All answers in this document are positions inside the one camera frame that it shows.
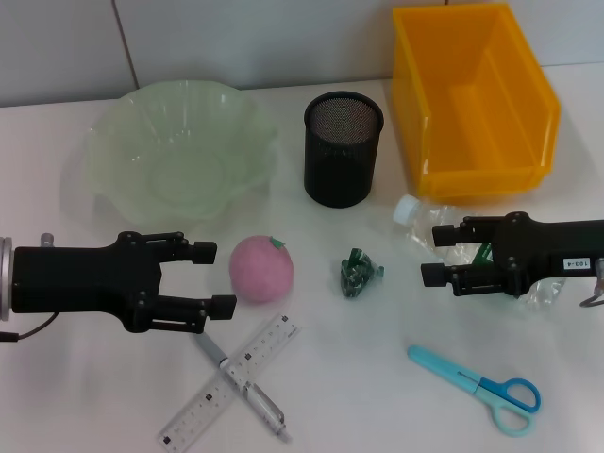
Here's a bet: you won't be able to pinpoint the pink peach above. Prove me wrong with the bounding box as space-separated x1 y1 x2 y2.
228 235 295 308

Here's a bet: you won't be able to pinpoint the black mesh pen holder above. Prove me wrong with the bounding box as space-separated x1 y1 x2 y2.
303 91 386 210

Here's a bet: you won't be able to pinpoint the blue scissors with sheath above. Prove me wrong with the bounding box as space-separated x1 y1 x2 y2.
407 344 543 438

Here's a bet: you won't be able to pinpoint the clear bottle with green label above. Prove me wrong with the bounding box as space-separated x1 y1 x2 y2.
393 194 568 313

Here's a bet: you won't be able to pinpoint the yellow plastic bin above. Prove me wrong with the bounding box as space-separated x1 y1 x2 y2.
391 2 563 200

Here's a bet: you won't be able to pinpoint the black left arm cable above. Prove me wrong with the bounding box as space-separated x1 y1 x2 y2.
0 312 60 344

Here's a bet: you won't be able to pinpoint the transparent plastic ruler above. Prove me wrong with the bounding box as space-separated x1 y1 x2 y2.
157 312 303 453

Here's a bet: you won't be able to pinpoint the grey white pen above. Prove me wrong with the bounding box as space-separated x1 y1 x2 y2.
193 331 294 445

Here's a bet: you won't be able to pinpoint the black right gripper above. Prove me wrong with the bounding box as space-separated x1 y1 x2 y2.
420 211 604 298

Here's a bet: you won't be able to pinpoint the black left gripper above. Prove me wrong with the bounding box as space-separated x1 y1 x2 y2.
11 230 239 334

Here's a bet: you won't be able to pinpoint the translucent green fruit bowl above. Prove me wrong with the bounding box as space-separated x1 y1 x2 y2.
83 79 281 228

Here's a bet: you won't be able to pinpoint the green plastic wrapper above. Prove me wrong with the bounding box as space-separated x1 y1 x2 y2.
339 246 386 299

